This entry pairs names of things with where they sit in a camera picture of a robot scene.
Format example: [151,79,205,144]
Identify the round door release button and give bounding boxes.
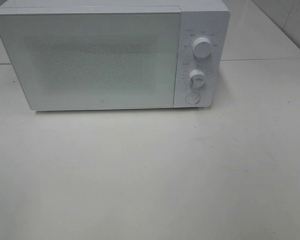
[185,92,201,105]

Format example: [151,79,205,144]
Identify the white timer knob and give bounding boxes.
[189,69,206,88]

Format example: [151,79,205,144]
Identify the white microwave door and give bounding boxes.
[0,13,180,111]

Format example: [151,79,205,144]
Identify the upper white power knob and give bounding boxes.
[192,35,212,59]

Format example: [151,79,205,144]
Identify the white microwave oven body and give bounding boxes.
[0,0,231,109]

